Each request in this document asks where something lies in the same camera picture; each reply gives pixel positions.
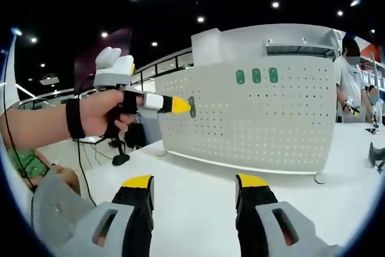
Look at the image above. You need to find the grey mesh chair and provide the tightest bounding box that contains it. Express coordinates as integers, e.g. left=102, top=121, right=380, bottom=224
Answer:
left=29, top=172, right=97, bottom=240

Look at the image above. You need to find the dark grey object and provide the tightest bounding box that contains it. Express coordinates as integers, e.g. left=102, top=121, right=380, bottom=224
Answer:
left=368, top=141, right=385, bottom=174

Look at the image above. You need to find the black wrist strap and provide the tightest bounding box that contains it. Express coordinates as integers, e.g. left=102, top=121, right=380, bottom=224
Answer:
left=65, top=97, right=88, bottom=140

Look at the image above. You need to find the black computer case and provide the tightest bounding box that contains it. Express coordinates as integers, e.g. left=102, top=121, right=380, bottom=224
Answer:
left=125, top=123, right=147, bottom=149

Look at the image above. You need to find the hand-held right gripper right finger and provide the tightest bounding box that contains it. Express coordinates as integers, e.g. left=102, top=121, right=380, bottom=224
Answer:
left=235, top=173, right=340, bottom=257

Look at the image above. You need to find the black monitor stand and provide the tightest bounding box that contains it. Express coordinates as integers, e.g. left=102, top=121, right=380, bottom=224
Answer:
left=112, top=135, right=131, bottom=167

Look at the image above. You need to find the white pegboard mounting plate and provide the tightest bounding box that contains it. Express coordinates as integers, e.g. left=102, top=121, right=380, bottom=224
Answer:
left=154, top=58, right=337, bottom=185

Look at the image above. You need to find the person's left hand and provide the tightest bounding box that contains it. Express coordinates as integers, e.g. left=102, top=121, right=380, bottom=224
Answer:
left=79, top=88, right=146, bottom=137

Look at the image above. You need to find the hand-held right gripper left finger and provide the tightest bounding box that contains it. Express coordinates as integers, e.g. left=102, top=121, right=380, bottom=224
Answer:
left=64, top=174, right=156, bottom=257

